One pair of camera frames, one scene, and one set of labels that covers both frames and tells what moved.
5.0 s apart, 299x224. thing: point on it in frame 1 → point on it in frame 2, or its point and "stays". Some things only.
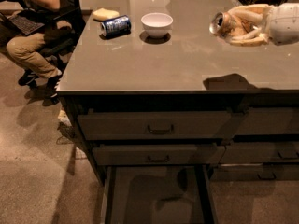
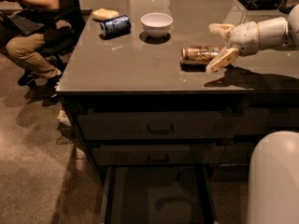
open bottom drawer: (160, 194) stays
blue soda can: (116, 27) stays
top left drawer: (153, 126) stays
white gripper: (284, 22) → (246, 38)
